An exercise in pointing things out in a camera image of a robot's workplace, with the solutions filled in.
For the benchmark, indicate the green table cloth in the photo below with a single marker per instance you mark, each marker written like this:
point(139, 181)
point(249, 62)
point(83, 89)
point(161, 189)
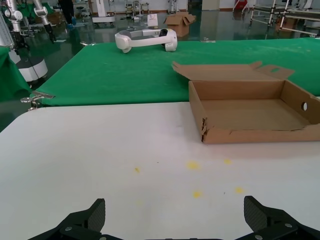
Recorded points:
point(112, 75)

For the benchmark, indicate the red crate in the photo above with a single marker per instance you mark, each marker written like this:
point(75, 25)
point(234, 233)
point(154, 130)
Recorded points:
point(241, 4)

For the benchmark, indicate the cardboard box with torn corner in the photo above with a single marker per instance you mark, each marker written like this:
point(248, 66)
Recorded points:
point(250, 136)

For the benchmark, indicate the metal table clamp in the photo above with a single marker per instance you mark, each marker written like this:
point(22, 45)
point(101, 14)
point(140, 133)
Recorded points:
point(208, 39)
point(37, 98)

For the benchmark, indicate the white VR headset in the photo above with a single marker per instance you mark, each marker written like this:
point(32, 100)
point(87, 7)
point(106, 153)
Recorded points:
point(172, 40)

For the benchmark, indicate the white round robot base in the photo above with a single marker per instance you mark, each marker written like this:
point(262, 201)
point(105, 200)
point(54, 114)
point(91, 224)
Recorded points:
point(32, 67)

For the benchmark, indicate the metal pipe rack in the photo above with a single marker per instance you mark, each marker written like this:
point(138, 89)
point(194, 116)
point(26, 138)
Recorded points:
point(282, 12)

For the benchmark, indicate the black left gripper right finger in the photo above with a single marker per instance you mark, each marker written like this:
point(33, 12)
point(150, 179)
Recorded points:
point(255, 215)

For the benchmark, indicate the person with blue shoe covers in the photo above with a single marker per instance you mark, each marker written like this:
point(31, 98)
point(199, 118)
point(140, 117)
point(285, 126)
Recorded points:
point(67, 12)

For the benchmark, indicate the white pedestal robot stand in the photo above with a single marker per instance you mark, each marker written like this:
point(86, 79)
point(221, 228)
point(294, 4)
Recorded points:
point(103, 15)

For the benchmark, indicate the large open cardboard carton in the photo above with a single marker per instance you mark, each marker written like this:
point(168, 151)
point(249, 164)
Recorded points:
point(178, 27)

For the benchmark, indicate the green cloth covered table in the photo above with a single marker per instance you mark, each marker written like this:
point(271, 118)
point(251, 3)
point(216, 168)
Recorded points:
point(10, 75)

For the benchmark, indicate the white paper bag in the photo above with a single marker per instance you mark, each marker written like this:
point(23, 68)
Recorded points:
point(152, 20)

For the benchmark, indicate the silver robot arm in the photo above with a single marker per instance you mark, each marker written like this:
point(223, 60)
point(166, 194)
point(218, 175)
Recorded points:
point(15, 22)
point(43, 18)

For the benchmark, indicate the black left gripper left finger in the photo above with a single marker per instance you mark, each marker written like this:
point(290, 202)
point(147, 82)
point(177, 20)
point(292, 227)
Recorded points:
point(95, 217)

